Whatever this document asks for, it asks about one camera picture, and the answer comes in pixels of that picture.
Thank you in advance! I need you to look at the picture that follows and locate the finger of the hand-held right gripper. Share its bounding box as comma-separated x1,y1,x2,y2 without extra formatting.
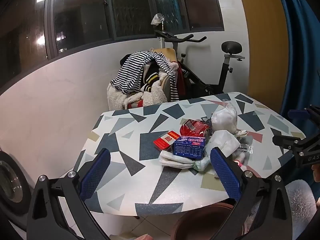
287,105,320,130
272,130,320,150

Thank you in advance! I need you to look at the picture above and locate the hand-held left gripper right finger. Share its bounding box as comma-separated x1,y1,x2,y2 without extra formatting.
210,147,293,240

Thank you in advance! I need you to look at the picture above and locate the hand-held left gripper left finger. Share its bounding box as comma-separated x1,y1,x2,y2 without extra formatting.
26,148,112,240

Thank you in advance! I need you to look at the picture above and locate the green and white packet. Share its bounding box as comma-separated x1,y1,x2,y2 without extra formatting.
191,156,212,172

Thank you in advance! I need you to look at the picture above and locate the white paper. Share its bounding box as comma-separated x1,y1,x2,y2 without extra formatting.
204,129,242,158

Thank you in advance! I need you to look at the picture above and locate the blue cardboard box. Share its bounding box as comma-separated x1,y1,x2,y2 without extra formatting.
172,135,207,160

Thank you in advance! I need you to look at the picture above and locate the brown round bin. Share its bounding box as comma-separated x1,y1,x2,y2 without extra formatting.
172,202,244,240

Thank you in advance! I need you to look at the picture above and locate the dark patterned cloth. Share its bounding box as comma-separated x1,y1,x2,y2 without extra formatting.
201,117,214,133

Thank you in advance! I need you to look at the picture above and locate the clear bag of white tissue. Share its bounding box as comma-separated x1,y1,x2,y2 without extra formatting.
210,99,239,134

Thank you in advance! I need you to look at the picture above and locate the red cigarette box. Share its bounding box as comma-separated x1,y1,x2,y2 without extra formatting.
153,130,180,152

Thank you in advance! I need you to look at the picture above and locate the person's right forearm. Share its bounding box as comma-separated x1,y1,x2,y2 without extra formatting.
285,179,320,240

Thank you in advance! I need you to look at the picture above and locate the person's right hand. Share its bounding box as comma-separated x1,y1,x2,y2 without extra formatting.
311,164,320,183

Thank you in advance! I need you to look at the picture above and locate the small pink item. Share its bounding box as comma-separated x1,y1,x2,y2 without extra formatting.
232,159,248,170

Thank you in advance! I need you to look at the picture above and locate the black pen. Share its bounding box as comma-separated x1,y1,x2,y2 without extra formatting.
235,145,253,154

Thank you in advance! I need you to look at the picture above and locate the clear plastic wrapper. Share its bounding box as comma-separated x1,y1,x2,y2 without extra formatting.
236,129,253,143

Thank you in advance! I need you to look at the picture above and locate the crushed red can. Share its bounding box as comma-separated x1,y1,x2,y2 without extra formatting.
179,119,210,138

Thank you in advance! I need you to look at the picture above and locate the blue curtain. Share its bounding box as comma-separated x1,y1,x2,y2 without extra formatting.
272,0,320,128

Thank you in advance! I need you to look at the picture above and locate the yellow wooden door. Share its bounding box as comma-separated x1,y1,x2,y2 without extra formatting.
236,0,289,113

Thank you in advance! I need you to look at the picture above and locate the black exercise bike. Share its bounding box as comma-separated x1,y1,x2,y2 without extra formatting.
154,29,244,99

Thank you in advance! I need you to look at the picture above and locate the white fleece blanket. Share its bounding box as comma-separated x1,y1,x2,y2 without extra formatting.
107,72,168,110

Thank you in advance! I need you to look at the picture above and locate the red garment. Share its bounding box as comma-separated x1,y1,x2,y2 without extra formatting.
176,61,187,95

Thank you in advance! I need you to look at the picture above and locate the dark sweater with yellow stripes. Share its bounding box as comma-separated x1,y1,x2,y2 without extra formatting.
139,62,163,93

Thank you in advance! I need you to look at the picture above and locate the black and white striped shirt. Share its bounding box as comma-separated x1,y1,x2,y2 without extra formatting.
110,51,180,103

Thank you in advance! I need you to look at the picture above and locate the wooden chair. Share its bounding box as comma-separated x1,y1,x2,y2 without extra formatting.
152,47,178,63

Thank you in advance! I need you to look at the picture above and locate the dark window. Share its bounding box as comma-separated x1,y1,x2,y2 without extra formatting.
0,0,224,90

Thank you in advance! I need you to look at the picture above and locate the white cloth on pole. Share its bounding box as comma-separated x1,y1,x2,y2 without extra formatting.
151,13,165,27

